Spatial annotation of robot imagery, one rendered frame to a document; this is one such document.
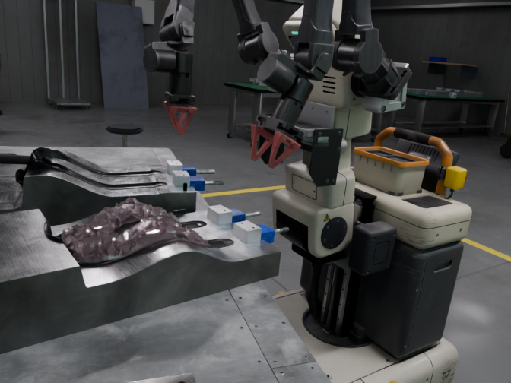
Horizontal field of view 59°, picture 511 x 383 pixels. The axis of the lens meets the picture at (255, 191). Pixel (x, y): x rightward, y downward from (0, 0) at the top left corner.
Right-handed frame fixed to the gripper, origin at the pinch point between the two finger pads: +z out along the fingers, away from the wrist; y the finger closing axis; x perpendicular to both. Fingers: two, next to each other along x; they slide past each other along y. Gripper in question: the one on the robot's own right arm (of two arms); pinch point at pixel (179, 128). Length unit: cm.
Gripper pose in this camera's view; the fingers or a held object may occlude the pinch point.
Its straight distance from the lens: 123.5
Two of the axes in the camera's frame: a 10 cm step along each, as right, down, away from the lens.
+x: 9.4, -0.2, 3.4
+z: -0.9, 9.5, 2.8
